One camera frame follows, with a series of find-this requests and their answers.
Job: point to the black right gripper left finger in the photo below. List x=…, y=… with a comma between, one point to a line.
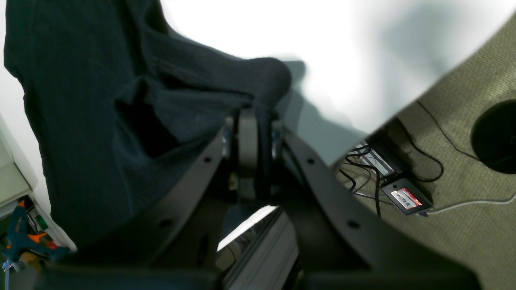
x=182, y=229

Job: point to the black T-shirt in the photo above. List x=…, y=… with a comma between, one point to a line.
x=120, y=105

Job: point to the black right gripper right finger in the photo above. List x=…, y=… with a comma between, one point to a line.
x=342, y=244

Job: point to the black device with red label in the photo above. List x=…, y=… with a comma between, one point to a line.
x=408, y=196

